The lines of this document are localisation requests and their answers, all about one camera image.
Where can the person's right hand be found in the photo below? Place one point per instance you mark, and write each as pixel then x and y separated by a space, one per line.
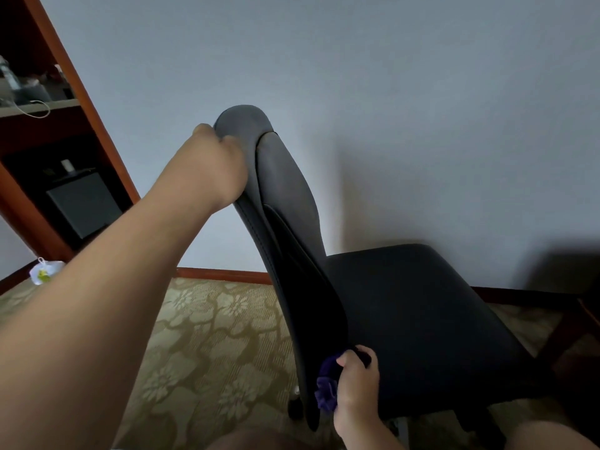
pixel 357 393

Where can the person's left hand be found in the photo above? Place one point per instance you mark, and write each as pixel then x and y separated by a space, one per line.
pixel 204 171

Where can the person's right thumb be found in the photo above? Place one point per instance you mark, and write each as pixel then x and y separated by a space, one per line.
pixel 349 359

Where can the person's left fingers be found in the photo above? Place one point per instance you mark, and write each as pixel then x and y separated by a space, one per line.
pixel 220 140

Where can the purple cleaning cloth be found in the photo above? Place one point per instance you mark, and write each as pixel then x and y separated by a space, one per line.
pixel 327 388

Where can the black leather office chair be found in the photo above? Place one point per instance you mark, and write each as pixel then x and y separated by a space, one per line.
pixel 422 323

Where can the person's left forearm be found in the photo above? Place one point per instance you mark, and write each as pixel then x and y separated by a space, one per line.
pixel 93 313

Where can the person's right forearm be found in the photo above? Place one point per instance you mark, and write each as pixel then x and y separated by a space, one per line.
pixel 368 438

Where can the brown wooden baseboard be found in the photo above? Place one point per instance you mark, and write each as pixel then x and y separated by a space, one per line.
pixel 225 275

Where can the black safe box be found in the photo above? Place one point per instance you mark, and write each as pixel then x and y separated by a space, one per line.
pixel 84 203

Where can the small white object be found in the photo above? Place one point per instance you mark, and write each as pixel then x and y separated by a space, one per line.
pixel 68 165

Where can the brown wooden cabinet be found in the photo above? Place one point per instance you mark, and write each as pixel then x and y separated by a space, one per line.
pixel 28 149

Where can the dark wooden table leg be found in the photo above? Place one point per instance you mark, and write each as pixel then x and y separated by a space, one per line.
pixel 565 330

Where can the white plastic bag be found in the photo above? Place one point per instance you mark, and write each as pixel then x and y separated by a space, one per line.
pixel 46 271

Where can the person's right leg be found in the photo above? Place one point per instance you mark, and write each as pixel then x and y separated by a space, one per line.
pixel 553 438

